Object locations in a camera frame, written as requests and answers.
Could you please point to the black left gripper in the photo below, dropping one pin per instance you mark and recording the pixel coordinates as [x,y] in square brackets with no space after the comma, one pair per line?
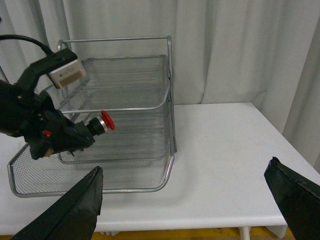
[44,128]

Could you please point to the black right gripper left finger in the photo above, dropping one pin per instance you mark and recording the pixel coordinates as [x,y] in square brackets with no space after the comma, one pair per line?
[73,216]

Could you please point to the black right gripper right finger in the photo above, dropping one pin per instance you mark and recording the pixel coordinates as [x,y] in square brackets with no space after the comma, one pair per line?
[297,198]

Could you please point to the silver mesh tray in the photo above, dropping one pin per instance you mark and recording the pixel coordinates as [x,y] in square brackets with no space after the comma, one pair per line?
[48,176]
[138,135]
[125,85]

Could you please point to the red emergency stop button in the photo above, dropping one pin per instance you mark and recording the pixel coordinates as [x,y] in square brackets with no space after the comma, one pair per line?
[101,124]

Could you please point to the grey curtain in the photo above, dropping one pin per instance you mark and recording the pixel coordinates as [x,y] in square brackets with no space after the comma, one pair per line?
[266,52]

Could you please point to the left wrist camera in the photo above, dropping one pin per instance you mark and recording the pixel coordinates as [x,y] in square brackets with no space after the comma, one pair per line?
[67,74]

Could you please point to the silver mesh rack frame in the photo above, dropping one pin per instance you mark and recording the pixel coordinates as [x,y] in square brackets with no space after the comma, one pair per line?
[170,75]

